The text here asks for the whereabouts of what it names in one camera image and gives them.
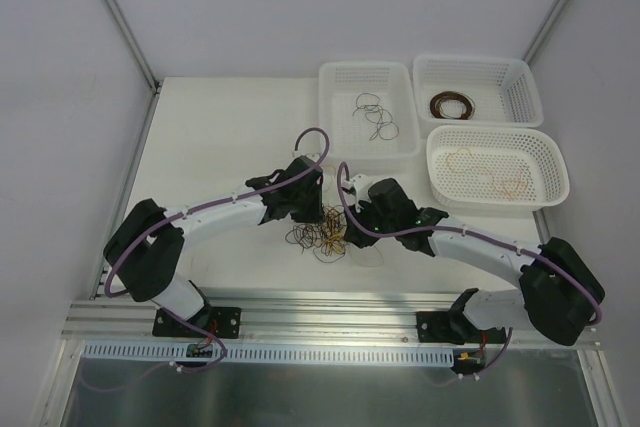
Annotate yellow brown black cables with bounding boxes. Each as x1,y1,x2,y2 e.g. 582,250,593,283
283,164,386,268

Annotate yellow cable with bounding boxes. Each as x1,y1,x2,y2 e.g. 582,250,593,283
446,147,532,201

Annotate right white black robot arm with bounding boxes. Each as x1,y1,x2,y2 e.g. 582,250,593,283
338,176,605,346

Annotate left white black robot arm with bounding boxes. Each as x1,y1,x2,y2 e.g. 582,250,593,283
103,156,323,338

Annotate white rectangular basket left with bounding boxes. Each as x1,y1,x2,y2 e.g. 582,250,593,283
318,61,421,174

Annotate white rectangular basket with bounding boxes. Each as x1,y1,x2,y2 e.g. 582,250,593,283
318,61,421,174
412,54,544,128

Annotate white rounded perforated basket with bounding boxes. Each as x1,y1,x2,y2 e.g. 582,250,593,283
425,125,570,212

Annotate white rectangular basket right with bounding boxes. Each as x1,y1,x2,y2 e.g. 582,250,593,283
412,54,544,128

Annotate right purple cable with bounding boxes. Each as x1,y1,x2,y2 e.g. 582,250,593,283
337,161,604,383

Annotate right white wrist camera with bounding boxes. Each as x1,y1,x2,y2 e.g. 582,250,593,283
341,174,372,199

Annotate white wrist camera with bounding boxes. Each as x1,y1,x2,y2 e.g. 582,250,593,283
341,174,372,199
292,150,321,163

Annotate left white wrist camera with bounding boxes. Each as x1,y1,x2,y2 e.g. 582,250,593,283
292,150,321,163

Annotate loose black cable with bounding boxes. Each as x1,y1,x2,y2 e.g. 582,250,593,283
351,92,401,142

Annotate coiled brown cable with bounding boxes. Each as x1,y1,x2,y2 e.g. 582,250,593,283
428,90,475,121

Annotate aluminium mounting rail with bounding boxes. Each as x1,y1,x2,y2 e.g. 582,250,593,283
62,286,601,351

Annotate slotted grey cable duct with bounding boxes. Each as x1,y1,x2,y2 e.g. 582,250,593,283
82,341,454,368

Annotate right aluminium frame post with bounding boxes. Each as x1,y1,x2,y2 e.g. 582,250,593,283
521,0,571,65

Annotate aluminium frame post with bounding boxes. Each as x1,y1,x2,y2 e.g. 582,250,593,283
521,0,571,65
101,0,160,93

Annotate left aluminium frame post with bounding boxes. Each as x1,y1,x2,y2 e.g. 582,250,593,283
101,0,160,93

